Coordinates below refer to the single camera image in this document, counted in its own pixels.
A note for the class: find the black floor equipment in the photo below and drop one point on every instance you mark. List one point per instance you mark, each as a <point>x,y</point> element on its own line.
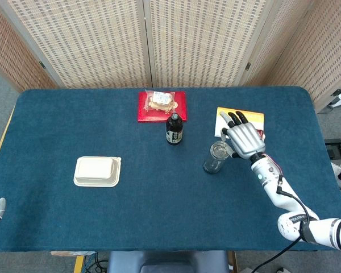
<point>339,148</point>

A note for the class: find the cardboard piece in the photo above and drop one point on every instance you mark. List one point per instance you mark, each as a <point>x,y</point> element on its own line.
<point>71,253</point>

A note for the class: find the pink snack packet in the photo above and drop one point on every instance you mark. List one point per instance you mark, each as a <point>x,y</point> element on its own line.
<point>262,133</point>

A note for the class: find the green screen hinge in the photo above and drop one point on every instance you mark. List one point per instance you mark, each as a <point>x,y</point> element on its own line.
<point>42,65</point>

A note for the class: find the white lidded lunch box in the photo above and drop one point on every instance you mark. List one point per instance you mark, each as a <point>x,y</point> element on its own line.
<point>93,167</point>

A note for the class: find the brass screen hinge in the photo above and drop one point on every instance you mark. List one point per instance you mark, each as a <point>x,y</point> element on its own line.
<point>247,66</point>

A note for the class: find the woven folding screen panel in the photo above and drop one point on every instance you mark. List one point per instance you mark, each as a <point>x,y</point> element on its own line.
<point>88,42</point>
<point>14,57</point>
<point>201,42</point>
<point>275,39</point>
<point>324,57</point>

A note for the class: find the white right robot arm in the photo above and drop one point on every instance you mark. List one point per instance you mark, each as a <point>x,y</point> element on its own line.
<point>287,196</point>

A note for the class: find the plastic wrapped sandwich cake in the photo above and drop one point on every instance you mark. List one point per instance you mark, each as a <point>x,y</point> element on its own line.
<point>159,99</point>

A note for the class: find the blue tablecloth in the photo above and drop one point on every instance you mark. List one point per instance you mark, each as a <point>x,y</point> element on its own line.
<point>159,199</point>

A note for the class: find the clear drinking glass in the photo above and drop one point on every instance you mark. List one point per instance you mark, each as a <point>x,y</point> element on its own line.
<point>211,166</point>

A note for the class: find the flat red box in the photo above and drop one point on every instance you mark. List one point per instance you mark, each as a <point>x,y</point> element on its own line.
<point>143,113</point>

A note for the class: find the dark red drink bottle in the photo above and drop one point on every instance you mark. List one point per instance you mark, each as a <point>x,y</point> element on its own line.
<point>174,133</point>

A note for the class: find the navy robot base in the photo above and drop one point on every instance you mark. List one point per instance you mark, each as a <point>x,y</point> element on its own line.
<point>164,261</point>

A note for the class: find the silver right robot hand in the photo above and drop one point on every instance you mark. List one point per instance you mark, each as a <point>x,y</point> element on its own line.
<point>245,139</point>

